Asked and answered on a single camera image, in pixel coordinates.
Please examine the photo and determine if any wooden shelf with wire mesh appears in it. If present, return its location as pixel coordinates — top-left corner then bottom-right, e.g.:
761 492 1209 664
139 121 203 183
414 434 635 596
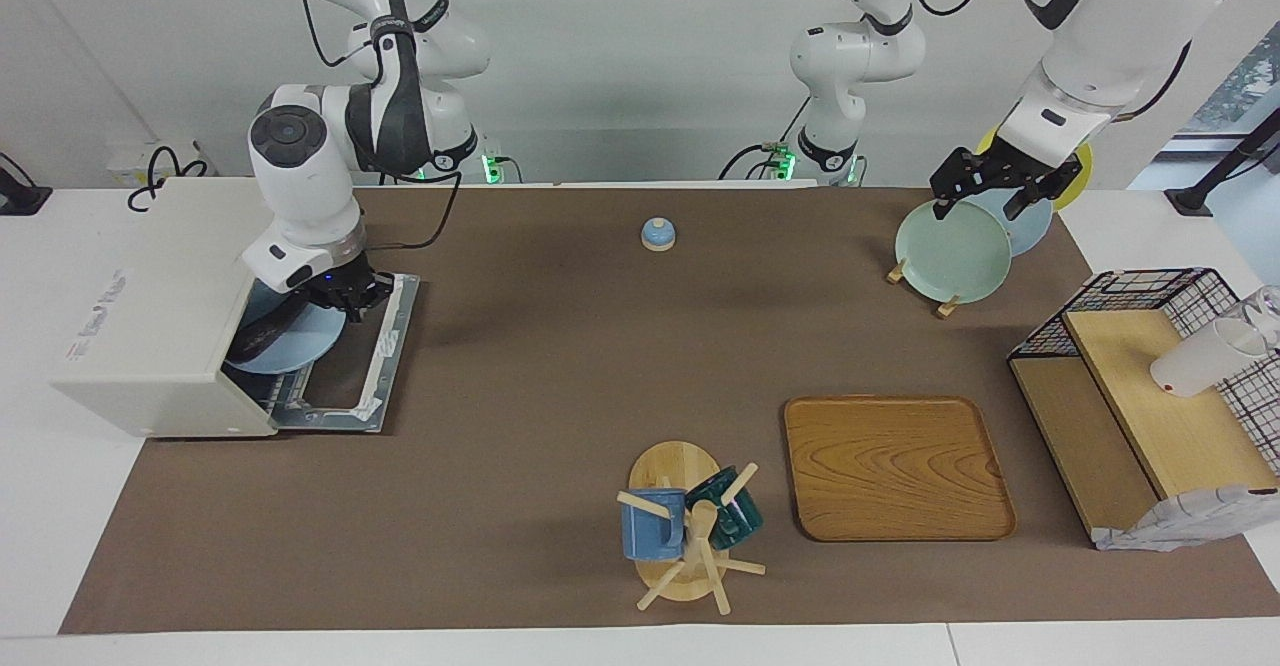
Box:
1008 268 1280 553

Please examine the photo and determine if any wooden mug tree stand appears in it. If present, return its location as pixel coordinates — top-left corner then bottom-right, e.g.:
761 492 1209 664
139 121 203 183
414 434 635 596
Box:
615 439 768 616

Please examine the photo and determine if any white cup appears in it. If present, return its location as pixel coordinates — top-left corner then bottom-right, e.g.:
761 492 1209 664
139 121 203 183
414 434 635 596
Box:
1149 318 1267 399

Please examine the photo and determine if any marbled white shelf panel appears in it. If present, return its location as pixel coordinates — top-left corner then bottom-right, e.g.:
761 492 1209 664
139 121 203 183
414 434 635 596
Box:
1094 485 1280 553

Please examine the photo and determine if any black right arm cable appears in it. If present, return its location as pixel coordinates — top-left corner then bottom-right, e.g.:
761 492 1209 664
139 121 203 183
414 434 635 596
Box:
298 0 463 253

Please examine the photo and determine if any coiled black power cable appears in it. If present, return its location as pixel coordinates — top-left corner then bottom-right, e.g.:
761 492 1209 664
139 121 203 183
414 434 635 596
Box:
125 144 217 213

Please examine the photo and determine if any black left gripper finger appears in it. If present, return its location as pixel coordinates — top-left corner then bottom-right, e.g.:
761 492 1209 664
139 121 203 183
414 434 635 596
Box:
929 170 970 220
1003 180 1055 223

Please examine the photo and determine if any black stand base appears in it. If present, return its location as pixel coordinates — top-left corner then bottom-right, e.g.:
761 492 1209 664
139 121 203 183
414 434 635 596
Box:
1164 106 1280 218
0 151 54 217

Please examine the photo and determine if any dark green mug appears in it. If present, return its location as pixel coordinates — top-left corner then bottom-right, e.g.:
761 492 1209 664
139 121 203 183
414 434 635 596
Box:
685 465 765 551

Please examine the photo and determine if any light blue ribbed plate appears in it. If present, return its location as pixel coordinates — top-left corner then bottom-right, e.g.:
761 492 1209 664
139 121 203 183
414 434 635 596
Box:
225 281 350 377

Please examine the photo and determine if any clear glass cup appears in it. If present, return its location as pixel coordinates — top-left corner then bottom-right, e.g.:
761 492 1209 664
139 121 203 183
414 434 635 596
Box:
1240 284 1280 349

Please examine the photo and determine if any yellow plate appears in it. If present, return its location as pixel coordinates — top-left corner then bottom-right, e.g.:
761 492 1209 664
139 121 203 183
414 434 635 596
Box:
975 126 1095 213

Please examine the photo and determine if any light blue smooth plate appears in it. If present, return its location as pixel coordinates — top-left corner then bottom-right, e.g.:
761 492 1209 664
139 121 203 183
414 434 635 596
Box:
965 186 1055 258

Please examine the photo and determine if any beige toaster oven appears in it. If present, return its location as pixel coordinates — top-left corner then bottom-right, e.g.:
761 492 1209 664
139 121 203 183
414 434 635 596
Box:
50 178 282 440

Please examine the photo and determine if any toaster oven glass door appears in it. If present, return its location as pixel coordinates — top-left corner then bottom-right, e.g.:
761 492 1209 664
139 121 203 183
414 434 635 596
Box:
267 273 421 435

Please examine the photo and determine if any blue mug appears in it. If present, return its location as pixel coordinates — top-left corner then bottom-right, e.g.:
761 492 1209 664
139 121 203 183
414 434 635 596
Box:
620 487 690 562

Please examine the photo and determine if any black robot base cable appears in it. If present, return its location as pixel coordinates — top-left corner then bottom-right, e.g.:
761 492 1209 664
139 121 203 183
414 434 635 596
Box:
720 96 813 183

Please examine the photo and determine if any brown table mat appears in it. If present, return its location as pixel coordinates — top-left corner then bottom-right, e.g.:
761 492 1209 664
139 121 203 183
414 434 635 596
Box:
58 186 1280 636

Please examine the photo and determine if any pale green plate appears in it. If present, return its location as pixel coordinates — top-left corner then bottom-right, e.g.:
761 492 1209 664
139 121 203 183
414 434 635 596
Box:
894 198 1014 305

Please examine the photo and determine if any wooden plate rack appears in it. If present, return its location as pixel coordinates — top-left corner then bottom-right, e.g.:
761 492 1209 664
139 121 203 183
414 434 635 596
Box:
886 258 964 320

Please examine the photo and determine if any wooden serving tray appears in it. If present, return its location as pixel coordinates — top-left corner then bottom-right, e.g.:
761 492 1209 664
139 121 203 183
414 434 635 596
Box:
783 395 1018 544

